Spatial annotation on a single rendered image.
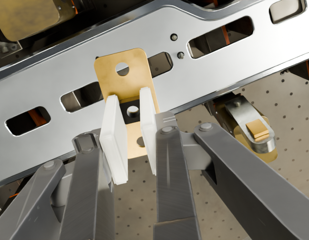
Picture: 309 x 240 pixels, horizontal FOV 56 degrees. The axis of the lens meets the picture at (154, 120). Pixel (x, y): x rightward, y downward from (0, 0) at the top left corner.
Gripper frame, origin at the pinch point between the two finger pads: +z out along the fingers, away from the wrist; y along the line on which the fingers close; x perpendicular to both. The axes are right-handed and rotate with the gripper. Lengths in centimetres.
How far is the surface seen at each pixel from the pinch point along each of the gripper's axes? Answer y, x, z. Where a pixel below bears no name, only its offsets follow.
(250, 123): 14.8, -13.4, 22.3
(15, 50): -17.4, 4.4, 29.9
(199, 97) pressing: 9.1, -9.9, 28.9
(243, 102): 16.2, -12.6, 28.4
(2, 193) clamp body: -44, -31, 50
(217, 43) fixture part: 16.5, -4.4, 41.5
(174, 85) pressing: 5.3, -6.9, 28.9
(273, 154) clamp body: 19.0, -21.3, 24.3
